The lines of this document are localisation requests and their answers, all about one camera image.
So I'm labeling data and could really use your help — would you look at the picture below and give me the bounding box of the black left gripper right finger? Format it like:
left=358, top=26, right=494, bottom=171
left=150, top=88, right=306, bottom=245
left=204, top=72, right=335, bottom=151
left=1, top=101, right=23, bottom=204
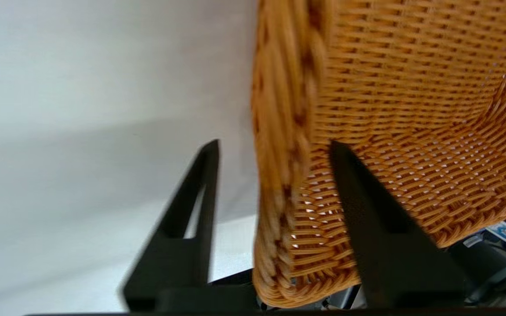
left=329, top=141, right=467, bottom=309

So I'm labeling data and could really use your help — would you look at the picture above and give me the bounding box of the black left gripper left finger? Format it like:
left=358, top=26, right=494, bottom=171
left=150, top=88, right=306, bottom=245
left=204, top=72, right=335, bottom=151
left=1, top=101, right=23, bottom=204
left=121, top=139, right=220, bottom=313

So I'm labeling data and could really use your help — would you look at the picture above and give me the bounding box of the orange woven wicker basket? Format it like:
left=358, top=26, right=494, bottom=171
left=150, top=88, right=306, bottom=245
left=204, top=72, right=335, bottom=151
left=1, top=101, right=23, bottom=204
left=251, top=0, right=506, bottom=309

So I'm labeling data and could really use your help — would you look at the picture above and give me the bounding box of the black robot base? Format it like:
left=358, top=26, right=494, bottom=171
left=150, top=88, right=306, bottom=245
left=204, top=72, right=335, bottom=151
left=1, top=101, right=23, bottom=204
left=446, top=211, right=506, bottom=308

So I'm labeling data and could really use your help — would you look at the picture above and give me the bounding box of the white and blue label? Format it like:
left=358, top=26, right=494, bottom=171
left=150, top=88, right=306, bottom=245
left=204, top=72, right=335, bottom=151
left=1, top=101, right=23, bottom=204
left=485, top=221, right=506, bottom=244

